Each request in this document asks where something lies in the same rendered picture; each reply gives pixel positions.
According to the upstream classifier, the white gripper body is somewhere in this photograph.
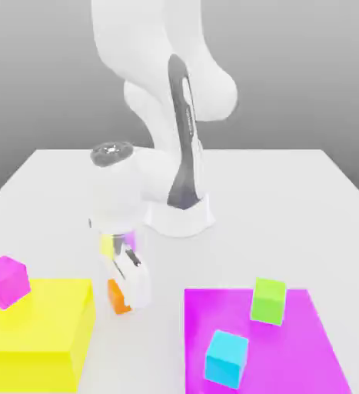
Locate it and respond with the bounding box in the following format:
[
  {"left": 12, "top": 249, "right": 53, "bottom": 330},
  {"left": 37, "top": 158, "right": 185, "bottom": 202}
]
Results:
[{"left": 101, "top": 250, "right": 153, "bottom": 309}]

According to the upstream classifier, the small orange cube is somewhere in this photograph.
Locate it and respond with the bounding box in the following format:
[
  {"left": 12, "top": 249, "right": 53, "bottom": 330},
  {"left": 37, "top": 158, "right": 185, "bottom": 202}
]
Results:
[{"left": 107, "top": 278, "right": 133, "bottom": 316}]

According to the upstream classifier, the small cyan cube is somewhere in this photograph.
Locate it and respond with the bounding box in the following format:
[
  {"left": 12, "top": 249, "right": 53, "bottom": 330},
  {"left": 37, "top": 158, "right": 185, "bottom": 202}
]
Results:
[{"left": 204, "top": 329, "right": 249, "bottom": 391}]

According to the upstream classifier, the small magenta cube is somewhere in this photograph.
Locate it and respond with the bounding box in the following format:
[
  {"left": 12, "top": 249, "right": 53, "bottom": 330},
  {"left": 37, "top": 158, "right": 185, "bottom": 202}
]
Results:
[{"left": 0, "top": 255, "right": 32, "bottom": 310}]

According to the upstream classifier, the small green cube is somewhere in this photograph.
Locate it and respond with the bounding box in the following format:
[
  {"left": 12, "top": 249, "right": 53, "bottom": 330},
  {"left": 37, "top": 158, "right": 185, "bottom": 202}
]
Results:
[{"left": 250, "top": 277, "right": 287, "bottom": 327}]

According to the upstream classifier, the large yellow box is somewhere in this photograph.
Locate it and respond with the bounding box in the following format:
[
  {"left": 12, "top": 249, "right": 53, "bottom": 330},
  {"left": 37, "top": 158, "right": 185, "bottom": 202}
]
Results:
[{"left": 0, "top": 278, "right": 96, "bottom": 394}]

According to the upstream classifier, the large magenta box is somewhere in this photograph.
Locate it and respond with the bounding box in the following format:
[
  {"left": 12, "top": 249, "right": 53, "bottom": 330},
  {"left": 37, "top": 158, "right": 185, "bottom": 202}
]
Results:
[{"left": 183, "top": 287, "right": 354, "bottom": 394}]

